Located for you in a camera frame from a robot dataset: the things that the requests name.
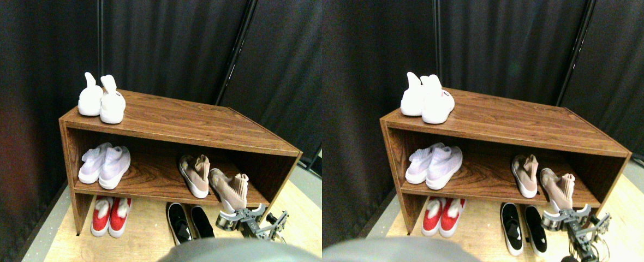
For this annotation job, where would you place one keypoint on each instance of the beige shoe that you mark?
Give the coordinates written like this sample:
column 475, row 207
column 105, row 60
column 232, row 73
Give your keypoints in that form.
column 525, row 177
column 195, row 177
column 558, row 191
column 232, row 191

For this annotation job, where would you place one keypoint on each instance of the lilac shoe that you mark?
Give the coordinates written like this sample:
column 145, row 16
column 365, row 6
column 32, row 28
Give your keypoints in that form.
column 114, row 168
column 443, row 168
column 419, row 167
column 91, row 166

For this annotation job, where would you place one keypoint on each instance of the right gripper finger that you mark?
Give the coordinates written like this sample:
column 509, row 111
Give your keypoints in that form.
column 583, row 210
column 227, row 219
column 553, row 219
column 255, row 209

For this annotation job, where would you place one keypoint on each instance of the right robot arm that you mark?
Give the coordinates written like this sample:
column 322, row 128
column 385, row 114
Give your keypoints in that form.
column 586, row 251

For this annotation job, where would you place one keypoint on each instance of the black bracket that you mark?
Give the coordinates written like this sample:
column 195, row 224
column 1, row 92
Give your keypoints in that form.
column 278, row 221

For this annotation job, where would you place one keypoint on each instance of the black shoe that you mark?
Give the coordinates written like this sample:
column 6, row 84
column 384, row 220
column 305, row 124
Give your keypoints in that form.
column 202, row 222
column 180, row 225
column 512, row 229
column 536, row 229

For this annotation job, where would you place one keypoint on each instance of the brown shoe rack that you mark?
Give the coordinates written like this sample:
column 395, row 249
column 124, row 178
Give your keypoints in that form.
column 191, row 123
column 513, row 123

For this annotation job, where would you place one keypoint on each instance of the black curtain stand pole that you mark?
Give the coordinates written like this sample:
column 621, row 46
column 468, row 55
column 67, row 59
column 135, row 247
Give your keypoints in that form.
column 437, row 38
column 236, row 52
column 100, row 38
column 576, row 52

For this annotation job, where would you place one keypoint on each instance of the white shoe with red mark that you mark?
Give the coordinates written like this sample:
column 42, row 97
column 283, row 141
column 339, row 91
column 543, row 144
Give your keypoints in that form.
column 437, row 108
column 112, row 108

